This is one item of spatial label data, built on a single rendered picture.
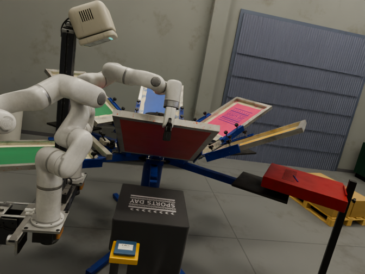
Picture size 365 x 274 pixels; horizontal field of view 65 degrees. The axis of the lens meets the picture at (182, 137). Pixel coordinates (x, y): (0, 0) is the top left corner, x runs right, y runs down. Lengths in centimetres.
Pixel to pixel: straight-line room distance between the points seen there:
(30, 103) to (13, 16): 528
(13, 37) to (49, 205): 527
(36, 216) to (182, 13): 516
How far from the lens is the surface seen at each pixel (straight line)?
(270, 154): 683
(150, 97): 389
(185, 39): 596
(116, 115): 155
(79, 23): 126
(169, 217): 180
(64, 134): 119
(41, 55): 618
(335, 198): 239
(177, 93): 139
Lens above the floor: 185
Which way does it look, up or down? 14 degrees down
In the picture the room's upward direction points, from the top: 10 degrees clockwise
